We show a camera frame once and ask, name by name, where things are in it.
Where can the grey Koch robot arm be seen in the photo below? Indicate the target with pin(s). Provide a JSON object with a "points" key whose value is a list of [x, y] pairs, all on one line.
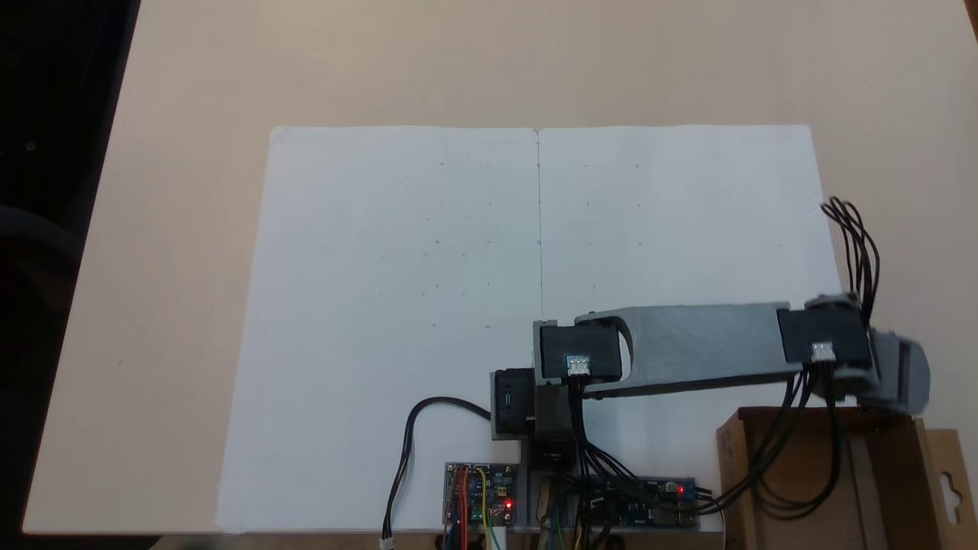
{"points": [[703, 347]]}

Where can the brown cardboard box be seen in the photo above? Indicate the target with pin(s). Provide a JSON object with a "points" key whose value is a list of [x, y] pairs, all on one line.
{"points": [[810, 489]]}

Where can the white paper sheet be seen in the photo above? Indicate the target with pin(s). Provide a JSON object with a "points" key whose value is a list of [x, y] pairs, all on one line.
{"points": [[688, 229], [367, 305]]}

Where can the circuit board with blue connector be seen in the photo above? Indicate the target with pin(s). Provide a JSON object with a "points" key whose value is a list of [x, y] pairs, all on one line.
{"points": [[642, 508]]}

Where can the small circuit board red LED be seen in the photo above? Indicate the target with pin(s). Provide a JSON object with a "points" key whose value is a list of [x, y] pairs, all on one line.
{"points": [[489, 489]]}

